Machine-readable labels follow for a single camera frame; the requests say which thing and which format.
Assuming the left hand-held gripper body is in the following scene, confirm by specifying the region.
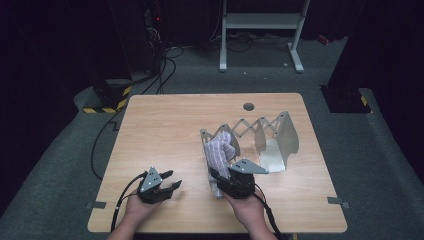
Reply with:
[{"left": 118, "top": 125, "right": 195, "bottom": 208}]
[{"left": 136, "top": 166, "right": 173, "bottom": 205}]

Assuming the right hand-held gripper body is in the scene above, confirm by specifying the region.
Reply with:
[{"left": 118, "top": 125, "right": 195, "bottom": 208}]
[{"left": 214, "top": 158, "right": 270, "bottom": 200}]

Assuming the purple striped towel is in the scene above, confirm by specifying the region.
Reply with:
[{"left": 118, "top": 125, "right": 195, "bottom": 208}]
[{"left": 203, "top": 131, "right": 238, "bottom": 200}]

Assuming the white expandable metal bookend rack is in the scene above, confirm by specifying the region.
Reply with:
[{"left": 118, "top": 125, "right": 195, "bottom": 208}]
[{"left": 199, "top": 110, "right": 300, "bottom": 198}]

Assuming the person's left hand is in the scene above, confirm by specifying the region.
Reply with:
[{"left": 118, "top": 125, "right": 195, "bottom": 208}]
[{"left": 124, "top": 194, "right": 162, "bottom": 223}]

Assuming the person's right hand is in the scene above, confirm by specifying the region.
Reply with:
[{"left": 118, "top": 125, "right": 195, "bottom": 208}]
[{"left": 222, "top": 189, "right": 268, "bottom": 228}]

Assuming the grey tape strip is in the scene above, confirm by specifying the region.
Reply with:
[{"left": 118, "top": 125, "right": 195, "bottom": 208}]
[
  {"left": 326, "top": 196, "right": 351, "bottom": 210},
  {"left": 86, "top": 200, "right": 108, "bottom": 211}
]

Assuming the black hazard-striped stand base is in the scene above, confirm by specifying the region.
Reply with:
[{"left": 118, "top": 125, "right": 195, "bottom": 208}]
[
  {"left": 319, "top": 84, "right": 373, "bottom": 115},
  {"left": 82, "top": 78, "right": 134, "bottom": 115}
]

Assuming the dark equipment rack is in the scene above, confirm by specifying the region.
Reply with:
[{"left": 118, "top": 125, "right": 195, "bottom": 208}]
[{"left": 141, "top": 0, "right": 168, "bottom": 76}]

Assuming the small red floor object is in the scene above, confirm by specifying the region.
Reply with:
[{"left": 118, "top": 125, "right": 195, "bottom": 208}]
[{"left": 316, "top": 33, "right": 332, "bottom": 46}]

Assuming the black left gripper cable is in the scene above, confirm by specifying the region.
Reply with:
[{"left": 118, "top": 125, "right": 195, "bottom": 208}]
[{"left": 110, "top": 171, "right": 149, "bottom": 233}]

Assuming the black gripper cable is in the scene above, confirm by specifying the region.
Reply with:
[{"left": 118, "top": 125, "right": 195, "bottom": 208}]
[
  {"left": 252, "top": 192, "right": 285, "bottom": 240},
  {"left": 110, "top": 171, "right": 149, "bottom": 233}
]

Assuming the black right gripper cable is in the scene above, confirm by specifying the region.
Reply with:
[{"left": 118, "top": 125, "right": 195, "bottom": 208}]
[{"left": 252, "top": 192, "right": 285, "bottom": 240}]

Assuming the long black floor cable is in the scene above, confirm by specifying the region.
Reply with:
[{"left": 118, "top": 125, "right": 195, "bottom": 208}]
[{"left": 90, "top": 46, "right": 185, "bottom": 182}]

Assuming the black cable bundle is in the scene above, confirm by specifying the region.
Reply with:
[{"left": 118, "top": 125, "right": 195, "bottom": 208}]
[{"left": 208, "top": 31, "right": 295, "bottom": 54}]

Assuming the white metal stand frame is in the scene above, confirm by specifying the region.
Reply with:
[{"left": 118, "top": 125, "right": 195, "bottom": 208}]
[{"left": 218, "top": 0, "right": 311, "bottom": 74}]

